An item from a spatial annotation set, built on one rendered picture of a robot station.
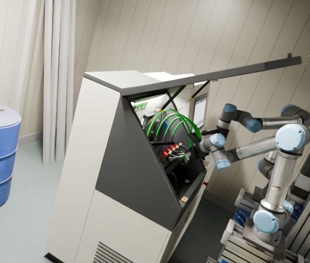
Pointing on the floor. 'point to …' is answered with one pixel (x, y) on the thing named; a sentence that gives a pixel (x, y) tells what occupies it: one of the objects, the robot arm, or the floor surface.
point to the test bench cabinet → (120, 235)
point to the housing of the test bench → (87, 155)
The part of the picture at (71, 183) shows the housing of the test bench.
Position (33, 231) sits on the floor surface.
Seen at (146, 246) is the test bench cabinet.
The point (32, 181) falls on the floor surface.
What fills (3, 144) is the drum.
